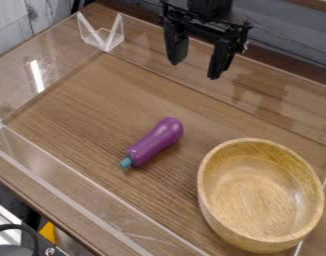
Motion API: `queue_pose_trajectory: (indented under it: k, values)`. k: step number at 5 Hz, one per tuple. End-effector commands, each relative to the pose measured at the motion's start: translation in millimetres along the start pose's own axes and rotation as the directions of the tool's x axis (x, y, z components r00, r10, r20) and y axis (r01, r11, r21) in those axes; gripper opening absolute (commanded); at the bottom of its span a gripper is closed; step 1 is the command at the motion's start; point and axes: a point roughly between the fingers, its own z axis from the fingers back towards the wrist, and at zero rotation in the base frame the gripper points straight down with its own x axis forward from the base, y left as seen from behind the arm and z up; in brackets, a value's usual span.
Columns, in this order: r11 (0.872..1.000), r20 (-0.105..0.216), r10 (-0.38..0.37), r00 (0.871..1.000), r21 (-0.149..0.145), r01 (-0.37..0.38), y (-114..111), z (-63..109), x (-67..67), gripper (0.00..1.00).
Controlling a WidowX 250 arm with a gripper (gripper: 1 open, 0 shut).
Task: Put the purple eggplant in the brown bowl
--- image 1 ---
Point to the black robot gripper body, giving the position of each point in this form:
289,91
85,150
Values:
209,19

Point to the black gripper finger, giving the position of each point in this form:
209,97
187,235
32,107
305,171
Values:
176,40
221,58

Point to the purple toy eggplant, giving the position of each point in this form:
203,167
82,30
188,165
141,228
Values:
165,135

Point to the brown wooden bowl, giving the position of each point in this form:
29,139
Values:
260,194

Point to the black device with yellow label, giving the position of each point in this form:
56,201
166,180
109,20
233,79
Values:
42,248

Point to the clear acrylic corner bracket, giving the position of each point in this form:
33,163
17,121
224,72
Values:
102,38

